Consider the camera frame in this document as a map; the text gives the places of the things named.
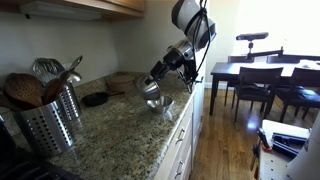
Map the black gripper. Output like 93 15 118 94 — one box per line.
143 52 183 87

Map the small steel bowl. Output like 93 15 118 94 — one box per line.
134 73 162 101

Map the wide steel bowl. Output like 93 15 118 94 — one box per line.
145 95 175 115

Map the stack of wooden trivets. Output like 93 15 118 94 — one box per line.
105 73 137 95

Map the white pantry door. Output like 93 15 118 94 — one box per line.
191 49 210 152

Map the metal ladle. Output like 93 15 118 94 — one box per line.
65 55 84 84

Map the wooden lower cabinet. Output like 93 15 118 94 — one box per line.
153 94 196 180

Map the wooden cabinet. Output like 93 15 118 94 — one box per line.
0 0 148 22
153 94 196 180

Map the dark wooden dining table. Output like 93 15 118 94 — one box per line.
209 59 320 117

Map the dark wooden dining chair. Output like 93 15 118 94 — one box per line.
223 55 250 107
266 54 302 65
274 67 320 123
233 66 285 123

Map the small perforated steel utensil holder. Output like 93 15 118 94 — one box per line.
59 80 82 122

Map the wooden upper cabinet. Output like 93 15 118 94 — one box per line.
0 0 148 22

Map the dark wooden spoon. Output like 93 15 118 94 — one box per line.
42 67 73 105

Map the under-cabinet light bar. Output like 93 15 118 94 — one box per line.
19 0 103 22

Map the large perforated steel utensil holder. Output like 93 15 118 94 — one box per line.
14 97 77 158

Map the wooden slotted spoon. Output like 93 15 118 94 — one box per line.
3 72 45 108

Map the black bar clamp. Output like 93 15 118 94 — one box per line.
250 143 262 180

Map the black tool case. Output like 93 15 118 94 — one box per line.
271 131 310 158

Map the perforated workbench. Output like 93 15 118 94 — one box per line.
257 118 312 180

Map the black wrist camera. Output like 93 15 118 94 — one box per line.
181 59 198 85

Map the metal drawer handle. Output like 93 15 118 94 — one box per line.
174 160 186 180
175 127 186 145

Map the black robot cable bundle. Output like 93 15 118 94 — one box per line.
185 0 213 95

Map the black stereo camera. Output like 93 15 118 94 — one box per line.
235 31 270 42

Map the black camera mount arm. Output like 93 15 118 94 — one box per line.
244 40 285 63

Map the red handled clamp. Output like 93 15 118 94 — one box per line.
255 127 273 153

